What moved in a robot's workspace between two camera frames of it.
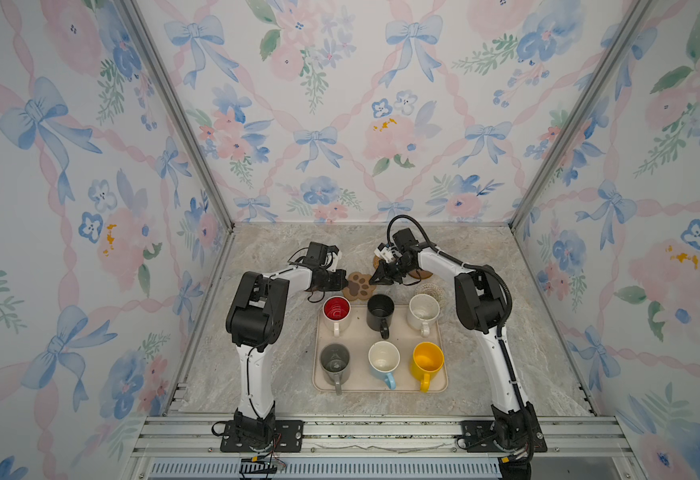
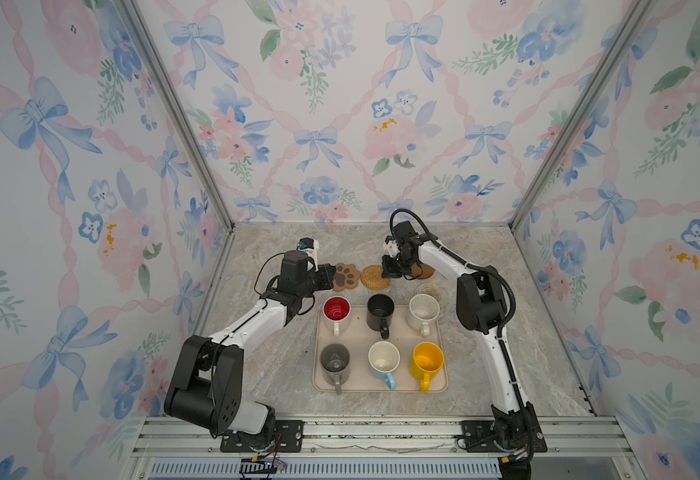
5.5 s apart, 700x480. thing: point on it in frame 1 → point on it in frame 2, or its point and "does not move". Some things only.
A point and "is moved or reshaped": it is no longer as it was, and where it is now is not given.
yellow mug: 426,363 does not move
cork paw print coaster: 358,286 is moved or reshaped
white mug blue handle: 383,359 does not move
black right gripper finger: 377,275 → 391,268
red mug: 336,313 does not move
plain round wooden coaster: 424,274 does not move
